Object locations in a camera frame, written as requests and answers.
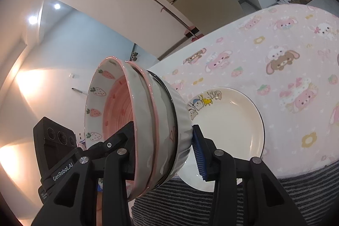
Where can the pink strawberry print bowl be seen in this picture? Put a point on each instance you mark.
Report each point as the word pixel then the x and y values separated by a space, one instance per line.
pixel 114 99
pixel 165 122

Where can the grey striped clothing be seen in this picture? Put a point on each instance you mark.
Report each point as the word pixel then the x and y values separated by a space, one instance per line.
pixel 304 189

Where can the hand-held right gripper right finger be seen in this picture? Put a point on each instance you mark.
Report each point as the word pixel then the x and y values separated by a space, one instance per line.
pixel 198 154

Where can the white ribbed bowl black rim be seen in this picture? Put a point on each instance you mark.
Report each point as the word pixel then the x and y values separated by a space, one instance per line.
pixel 183 120

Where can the white plate with cartoon print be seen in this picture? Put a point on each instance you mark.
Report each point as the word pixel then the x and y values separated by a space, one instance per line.
pixel 230 125

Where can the thin white pole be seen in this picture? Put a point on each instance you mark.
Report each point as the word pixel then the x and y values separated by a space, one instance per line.
pixel 79 90

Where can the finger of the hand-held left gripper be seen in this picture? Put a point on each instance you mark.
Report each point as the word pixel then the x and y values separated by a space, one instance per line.
pixel 121 136

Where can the round ceiling spotlight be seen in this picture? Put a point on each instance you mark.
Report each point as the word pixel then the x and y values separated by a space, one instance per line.
pixel 57 6
pixel 33 20

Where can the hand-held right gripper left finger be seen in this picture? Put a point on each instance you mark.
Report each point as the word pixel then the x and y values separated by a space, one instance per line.
pixel 128 165

